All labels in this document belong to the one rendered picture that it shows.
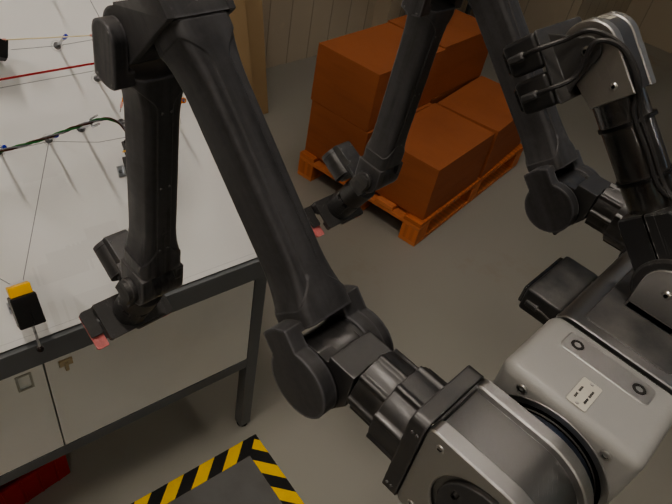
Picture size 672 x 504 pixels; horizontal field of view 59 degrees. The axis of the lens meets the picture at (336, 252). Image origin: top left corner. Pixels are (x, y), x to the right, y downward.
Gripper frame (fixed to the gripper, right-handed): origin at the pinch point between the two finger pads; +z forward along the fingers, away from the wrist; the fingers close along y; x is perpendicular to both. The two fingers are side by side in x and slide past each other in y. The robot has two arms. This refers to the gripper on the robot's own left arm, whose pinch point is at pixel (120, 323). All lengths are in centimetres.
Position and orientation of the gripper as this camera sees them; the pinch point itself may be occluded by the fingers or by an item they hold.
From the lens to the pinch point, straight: 114.4
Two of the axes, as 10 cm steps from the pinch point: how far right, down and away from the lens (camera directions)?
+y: -7.0, 3.9, -6.0
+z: -4.8, 3.6, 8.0
